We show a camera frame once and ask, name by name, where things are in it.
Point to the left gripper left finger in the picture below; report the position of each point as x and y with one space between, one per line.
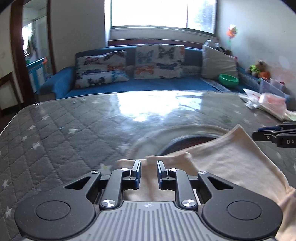
120 180

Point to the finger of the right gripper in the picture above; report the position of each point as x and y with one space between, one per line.
282 135

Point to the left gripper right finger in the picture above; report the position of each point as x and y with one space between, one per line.
181 183

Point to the cream long-sleeve garment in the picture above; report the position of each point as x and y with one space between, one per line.
233 156

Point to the yellow floral clothes in bag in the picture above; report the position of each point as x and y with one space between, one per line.
289 115

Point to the pink clothes in plastic bag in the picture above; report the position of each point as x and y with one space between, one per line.
268 102

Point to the round black induction cooktop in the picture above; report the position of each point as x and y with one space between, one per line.
184 142

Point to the clear plastic storage box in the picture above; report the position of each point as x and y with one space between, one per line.
267 87

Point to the orange plush toy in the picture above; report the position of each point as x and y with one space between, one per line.
266 75

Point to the teddy bear green vest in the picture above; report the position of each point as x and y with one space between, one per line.
256 69

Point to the green plastic bowl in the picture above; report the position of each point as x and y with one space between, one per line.
228 80

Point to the grey quilted star table cover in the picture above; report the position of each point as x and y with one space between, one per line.
57 156

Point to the grey plain cushion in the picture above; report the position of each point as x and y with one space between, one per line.
215 63

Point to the blue sofa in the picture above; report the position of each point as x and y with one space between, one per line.
61 85

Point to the left butterfly cushion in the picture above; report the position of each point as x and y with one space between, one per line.
102 69

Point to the butterfly cushion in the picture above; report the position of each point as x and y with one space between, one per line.
102 69
159 61

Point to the colourful pinwheel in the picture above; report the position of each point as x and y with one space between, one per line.
231 32

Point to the right butterfly cushion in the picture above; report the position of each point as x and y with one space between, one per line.
159 61

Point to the black white plush toy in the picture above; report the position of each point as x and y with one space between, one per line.
217 47

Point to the blue white cabinet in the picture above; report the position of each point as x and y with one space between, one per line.
39 72

